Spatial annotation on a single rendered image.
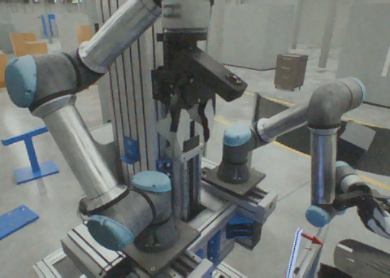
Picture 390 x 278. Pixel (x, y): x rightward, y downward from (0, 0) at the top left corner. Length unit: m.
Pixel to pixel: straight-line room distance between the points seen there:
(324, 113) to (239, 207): 0.58
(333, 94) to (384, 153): 1.71
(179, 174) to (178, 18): 0.69
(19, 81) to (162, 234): 0.57
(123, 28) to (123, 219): 0.45
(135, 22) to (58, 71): 0.23
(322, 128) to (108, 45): 0.66
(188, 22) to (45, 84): 0.41
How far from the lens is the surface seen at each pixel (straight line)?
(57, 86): 0.72
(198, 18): 0.43
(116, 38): 0.69
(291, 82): 7.46
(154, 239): 0.88
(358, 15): 7.14
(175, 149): 0.46
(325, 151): 0.94
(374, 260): 0.80
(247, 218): 1.24
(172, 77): 0.44
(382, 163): 2.62
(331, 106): 0.90
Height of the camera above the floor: 1.70
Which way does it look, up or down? 24 degrees down
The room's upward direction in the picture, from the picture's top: straight up
